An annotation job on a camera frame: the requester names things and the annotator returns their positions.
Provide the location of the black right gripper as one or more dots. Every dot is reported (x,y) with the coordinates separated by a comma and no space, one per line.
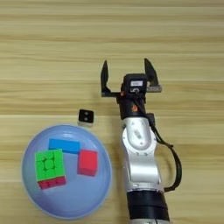
(128,106)

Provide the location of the blue rectangular block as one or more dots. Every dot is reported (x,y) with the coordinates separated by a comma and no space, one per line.
(64,145)

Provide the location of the red cube block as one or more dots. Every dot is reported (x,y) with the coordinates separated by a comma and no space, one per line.
(87,162)

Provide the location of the multicolour Rubik's cube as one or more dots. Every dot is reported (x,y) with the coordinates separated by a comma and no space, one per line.
(49,169)

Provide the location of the light blue round plate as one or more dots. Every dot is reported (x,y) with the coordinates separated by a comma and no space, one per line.
(75,198)

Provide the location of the black box with white label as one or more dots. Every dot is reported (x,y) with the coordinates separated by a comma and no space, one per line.
(135,84)

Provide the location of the small black and white square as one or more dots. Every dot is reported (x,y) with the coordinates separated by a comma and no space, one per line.
(86,116)

